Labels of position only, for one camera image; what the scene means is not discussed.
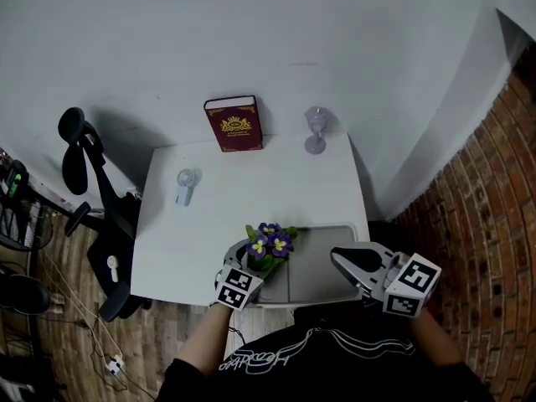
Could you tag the potted purple pansy flowers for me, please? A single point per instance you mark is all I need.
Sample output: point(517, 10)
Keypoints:
point(272, 245)

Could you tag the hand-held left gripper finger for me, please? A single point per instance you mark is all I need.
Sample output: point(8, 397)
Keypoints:
point(231, 256)

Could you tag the lilac lantern table lamp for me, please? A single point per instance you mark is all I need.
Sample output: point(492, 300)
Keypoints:
point(316, 130)

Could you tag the black device with green light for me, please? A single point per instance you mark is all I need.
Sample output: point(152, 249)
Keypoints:
point(14, 180)

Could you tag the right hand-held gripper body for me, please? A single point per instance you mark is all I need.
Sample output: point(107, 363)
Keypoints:
point(414, 287)

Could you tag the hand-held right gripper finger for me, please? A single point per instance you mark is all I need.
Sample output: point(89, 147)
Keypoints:
point(360, 274)
point(368, 253)

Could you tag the white handheld fan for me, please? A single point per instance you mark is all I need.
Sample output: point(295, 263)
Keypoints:
point(185, 187)

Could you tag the person's right forearm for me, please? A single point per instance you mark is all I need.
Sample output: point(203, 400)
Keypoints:
point(435, 341)

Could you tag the small white handheld device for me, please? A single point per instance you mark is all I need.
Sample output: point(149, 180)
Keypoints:
point(112, 268)

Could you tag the white power strip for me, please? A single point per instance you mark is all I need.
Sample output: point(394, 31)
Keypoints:
point(114, 365)

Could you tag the dark red book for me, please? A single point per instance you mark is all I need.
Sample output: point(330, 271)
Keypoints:
point(236, 128)

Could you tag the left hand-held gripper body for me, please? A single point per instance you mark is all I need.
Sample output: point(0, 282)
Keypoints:
point(238, 287)

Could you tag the person's left forearm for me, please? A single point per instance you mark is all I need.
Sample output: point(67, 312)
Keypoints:
point(205, 337)

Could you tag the person's black shirt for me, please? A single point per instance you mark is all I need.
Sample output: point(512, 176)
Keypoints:
point(335, 371)

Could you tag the black office chair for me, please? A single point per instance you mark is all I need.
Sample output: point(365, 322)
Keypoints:
point(113, 224)

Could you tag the grey tray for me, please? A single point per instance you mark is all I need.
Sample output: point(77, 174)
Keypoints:
point(318, 266)

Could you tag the black rounded object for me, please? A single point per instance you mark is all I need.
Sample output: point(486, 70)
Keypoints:
point(23, 295)

